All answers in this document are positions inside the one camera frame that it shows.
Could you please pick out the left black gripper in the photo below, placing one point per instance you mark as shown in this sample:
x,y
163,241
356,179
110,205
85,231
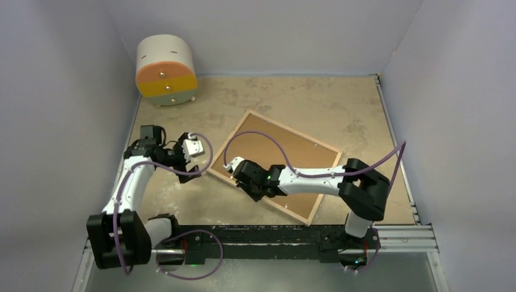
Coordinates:
x,y
178,146

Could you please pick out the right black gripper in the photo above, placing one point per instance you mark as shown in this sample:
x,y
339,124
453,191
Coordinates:
x,y
256,197

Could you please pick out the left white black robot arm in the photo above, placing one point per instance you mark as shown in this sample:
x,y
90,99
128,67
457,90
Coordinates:
x,y
118,236

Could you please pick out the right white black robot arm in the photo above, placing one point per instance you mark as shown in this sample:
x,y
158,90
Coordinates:
x,y
361,187

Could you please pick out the round cabinet with coloured drawers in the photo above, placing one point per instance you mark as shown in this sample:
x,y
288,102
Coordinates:
x,y
165,74

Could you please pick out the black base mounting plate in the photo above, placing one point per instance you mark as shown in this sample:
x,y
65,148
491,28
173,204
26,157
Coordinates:
x,y
325,243

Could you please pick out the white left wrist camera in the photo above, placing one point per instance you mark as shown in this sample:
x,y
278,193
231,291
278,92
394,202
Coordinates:
x,y
192,149

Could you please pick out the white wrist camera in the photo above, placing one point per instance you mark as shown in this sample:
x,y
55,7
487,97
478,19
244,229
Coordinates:
x,y
231,166
192,149

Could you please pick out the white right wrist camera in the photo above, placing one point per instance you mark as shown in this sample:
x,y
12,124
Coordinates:
x,y
231,166

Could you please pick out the aluminium rail frame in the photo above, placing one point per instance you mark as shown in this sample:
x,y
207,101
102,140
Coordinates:
x,y
408,260

